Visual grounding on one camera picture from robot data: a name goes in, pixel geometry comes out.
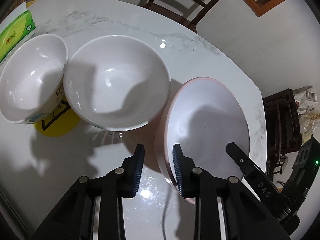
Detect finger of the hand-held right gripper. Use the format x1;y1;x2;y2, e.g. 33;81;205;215
226;142;292;220

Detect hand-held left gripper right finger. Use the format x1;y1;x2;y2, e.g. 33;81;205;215
172;144;292;240

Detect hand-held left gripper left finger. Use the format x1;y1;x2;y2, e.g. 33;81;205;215
31;143;145;240

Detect pink bowl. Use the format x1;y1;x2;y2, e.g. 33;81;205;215
154;77;250;205

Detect white ribbed bowl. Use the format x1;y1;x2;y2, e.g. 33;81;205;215
63;34;172;131

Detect cream printed bowl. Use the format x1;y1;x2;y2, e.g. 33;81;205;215
0;33;69;125

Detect clear bag of beans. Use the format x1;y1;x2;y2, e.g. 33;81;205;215
300;110;320;140

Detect printed white bag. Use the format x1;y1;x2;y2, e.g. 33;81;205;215
294;85;318;113

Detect round yellow warning sticker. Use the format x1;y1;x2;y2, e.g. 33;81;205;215
34;100;80;137

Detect dark wooden slatted chair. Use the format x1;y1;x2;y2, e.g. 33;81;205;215
139;0;232;33

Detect green tissue box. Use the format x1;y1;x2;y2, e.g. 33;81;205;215
0;1;37;64

